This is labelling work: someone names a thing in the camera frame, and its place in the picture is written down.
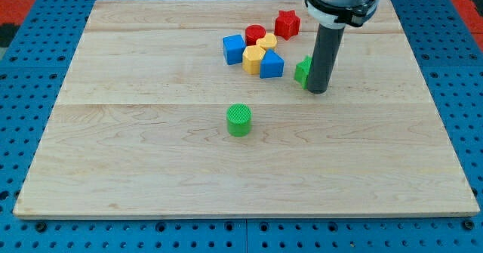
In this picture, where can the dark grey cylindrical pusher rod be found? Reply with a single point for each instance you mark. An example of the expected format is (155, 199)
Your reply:
(324, 54)

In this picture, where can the light wooden board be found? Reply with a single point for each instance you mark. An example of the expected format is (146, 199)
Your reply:
(139, 127)

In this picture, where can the green cylinder block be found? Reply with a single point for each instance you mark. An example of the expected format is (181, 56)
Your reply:
(238, 117)

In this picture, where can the yellow hexagon block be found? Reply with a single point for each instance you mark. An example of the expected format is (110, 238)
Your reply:
(251, 59)

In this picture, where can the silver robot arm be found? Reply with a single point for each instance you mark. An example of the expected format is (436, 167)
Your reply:
(336, 14)

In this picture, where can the blue triangle block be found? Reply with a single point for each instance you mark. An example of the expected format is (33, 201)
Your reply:
(272, 65)

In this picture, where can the yellow heart block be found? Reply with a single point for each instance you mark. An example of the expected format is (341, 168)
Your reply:
(269, 41)

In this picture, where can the red star block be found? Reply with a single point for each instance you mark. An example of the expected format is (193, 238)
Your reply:
(287, 24)

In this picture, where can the green star block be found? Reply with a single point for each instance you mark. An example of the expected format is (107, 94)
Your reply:
(302, 70)

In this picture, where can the blue cube block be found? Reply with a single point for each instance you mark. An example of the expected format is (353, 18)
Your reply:
(233, 48)

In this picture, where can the red cylinder block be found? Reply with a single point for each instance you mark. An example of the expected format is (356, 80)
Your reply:
(253, 33)

